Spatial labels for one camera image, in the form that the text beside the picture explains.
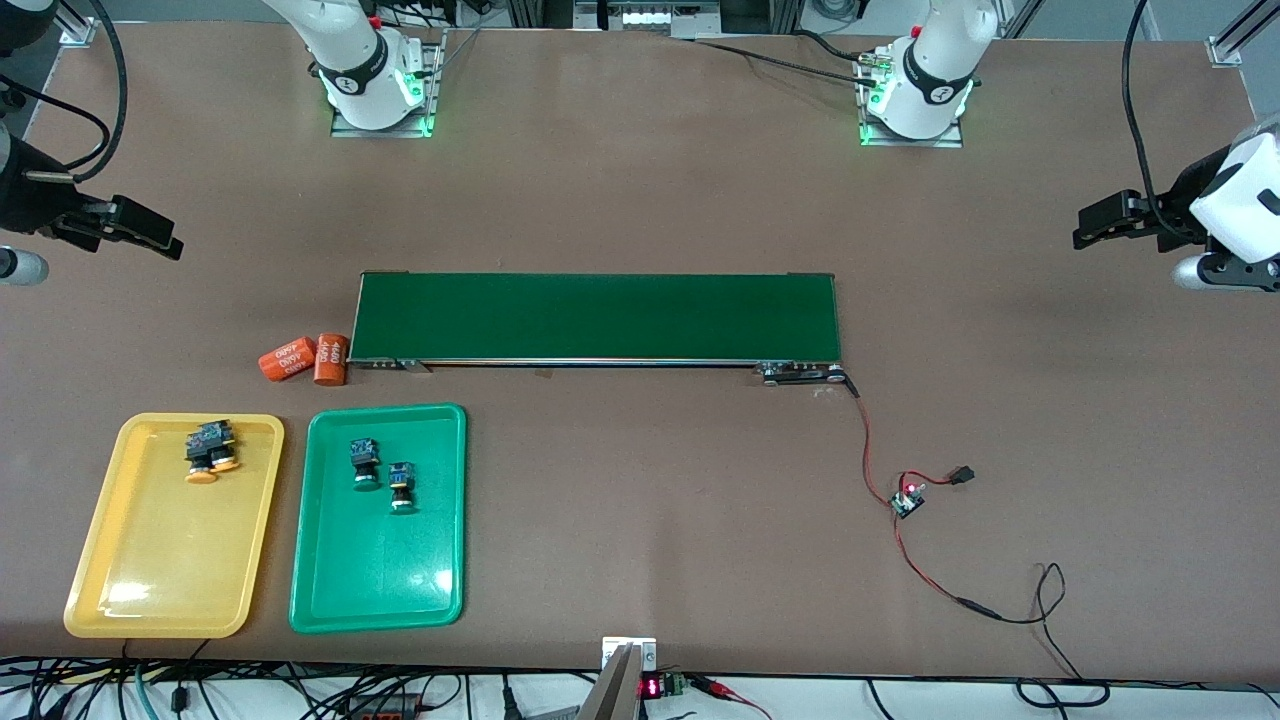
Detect yellow mushroom push button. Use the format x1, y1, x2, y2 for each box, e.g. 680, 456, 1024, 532
184, 425, 221, 488
200, 417, 245, 475

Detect green mushroom push button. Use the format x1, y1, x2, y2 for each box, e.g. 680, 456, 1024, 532
348, 436, 383, 494
386, 460, 419, 516

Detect yellow plastic tray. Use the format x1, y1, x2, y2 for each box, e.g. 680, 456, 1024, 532
63, 412, 286, 639

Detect green plastic tray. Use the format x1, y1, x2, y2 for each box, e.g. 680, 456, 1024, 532
288, 403, 468, 635

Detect green conveyor belt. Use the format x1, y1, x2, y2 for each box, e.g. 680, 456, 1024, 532
346, 270, 851, 387

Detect grey control box with lights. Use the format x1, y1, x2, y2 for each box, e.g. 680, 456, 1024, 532
574, 0, 723, 40

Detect black power strip red switches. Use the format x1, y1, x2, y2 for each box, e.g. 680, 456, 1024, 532
345, 693, 423, 720

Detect red clip lead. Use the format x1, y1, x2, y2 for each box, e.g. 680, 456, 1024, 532
688, 675, 773, 720

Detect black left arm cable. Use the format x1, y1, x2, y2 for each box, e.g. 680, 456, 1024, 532
1121, 0, 1191, 246

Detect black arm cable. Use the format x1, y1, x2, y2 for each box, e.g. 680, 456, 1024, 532
1121, 0, 1191, 246
0, 0, 129, 183

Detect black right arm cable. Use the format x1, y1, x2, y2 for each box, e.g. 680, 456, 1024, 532
0, 0, 129, 183

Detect aluminium frame post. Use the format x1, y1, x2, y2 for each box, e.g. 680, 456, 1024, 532
58, 0, 98, 47
1205, 0, 1280, 68

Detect left arm aluminium base plate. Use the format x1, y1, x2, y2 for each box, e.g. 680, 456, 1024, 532
857, 50, 966, 149

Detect black base cable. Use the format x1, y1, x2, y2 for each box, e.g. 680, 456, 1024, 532
690, 28, 883, 89

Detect red black power wire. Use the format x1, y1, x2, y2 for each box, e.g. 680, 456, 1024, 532
845, 372, 1086, 681

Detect black cable bundle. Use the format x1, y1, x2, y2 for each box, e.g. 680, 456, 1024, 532
0, 655, 601, 720

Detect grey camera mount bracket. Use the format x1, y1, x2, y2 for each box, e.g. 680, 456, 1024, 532
577, 637, 659, 720

